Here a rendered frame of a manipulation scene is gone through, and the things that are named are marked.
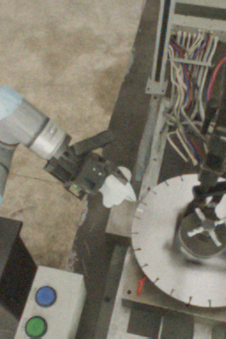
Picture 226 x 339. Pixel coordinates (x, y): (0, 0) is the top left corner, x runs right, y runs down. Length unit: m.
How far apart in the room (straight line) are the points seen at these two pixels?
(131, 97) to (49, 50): 1.47
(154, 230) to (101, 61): 1.93
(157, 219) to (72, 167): 0.24
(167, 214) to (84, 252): 0.29
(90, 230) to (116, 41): 1.92
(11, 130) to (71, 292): 0.38
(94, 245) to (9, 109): 0.49
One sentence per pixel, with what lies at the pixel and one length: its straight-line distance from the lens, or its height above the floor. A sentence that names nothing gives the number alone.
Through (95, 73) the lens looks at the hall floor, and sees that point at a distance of 2.58.
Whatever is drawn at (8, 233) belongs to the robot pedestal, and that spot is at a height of 0.75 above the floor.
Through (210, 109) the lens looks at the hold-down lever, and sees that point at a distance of 0.65.
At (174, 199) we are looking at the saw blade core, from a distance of 0.91.
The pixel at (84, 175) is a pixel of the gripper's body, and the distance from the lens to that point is 0.75.
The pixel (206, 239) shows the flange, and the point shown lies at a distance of 0.85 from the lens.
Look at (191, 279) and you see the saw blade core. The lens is 0.83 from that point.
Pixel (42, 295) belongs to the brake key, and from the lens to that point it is 0.86.
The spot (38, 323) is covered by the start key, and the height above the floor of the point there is 0.91.
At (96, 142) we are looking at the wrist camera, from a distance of 0.80.
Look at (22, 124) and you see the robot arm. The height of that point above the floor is 1.19.
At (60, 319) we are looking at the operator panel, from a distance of 0.86.
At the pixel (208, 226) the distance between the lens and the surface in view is 0.83.
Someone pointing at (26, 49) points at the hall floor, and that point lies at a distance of 2.82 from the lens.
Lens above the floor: 1.73
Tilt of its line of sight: 63 degrees down
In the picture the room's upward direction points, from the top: 2 degrees counter-clockwise
